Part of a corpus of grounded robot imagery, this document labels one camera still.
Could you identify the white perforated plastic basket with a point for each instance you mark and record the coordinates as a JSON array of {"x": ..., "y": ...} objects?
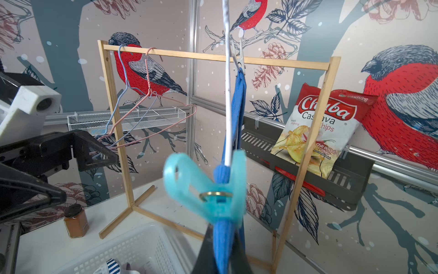
[{"x": 150, "y": 249}]

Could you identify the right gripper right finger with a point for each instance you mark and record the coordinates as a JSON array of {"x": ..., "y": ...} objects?
[{"x": 241, "y": 263}]

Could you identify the pink wire hanger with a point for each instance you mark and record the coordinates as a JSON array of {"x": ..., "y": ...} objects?
[{"x": 167, "y": 82}]

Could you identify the grey clothespin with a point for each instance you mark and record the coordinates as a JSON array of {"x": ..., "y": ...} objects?
[{"x": 238, "y": 57}]

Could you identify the white wire hanger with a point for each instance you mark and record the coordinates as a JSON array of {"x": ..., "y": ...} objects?
[{"x": 228, "y": 101}]

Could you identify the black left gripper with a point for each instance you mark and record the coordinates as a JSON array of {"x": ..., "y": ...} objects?
[{"x": 22, "y": 193}]

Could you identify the teal clothespin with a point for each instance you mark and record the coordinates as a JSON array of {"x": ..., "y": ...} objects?
[{"x": 186, "y": 183}]

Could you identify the cassava chips bag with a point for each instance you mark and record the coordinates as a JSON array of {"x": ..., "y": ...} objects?
[{"x": 344, "y": 113}]

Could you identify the blue white striped tank top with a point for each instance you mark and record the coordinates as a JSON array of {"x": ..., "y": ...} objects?
[{"x": 112, "y": 266}]

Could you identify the wooden clothes rack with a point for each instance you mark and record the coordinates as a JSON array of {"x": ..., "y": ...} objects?
[{"x": 206, "y": 128}]

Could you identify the light blue wire hanger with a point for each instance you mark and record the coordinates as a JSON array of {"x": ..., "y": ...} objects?
[{"x": 126, "y": 102}]

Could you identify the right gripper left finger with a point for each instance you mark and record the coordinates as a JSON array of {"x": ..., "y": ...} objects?
[{"x": 206, "y": 262}]

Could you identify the black wall basket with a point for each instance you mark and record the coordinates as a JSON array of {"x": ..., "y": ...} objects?
[{"x": 344, "y": 187}]

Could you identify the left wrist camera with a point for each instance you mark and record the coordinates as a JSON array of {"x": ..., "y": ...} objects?
[{"x": 25, "y": 104}]

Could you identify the white wire wall basket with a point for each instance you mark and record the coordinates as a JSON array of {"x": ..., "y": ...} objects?
[{"x": 101, "y": 123}]

